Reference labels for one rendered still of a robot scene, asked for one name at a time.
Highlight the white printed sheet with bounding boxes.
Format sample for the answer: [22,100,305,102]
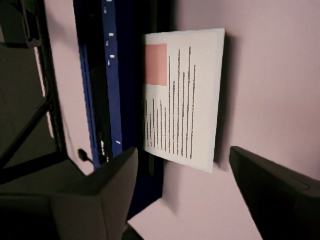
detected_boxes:
[141,28,225,173]

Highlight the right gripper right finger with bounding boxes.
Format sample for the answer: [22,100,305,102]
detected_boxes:
[229,146,320,240]

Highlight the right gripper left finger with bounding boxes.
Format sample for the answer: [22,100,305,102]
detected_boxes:
[0,147,138,240]

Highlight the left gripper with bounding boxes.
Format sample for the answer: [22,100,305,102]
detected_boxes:
[0,0,41,49]

